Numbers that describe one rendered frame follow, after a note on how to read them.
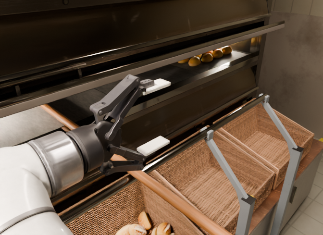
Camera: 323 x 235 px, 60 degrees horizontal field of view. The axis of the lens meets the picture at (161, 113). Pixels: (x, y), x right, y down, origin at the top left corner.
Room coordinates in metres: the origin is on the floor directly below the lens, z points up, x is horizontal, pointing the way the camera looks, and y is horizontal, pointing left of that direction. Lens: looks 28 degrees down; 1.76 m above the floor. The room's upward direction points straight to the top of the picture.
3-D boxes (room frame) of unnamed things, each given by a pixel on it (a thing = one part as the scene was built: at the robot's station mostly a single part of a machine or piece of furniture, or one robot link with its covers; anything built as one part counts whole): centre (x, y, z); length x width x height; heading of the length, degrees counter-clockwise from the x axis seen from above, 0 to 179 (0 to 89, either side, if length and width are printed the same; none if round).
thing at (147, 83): (0.48, 0.04, 1.57); 0.05 x 0.01 x 0.03; 134
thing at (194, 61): (2.09, -0.16, 1.21); 0.61 x 0.48 x 0.06; 45
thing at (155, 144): (0.50, 0.02, 1.41); 0.07 x 0.03 x 0.01; 134
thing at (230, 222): (1.20, -0.28, 0.72); 0.56 x 0.49 x 0.28; 136
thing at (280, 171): (1.62, -0.69, 0.72); 0.56 x 0.49 x 0.28; 135
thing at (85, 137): (0.41, 0.11, 1.48); 0.09 x 0.07 x 0.08; 134
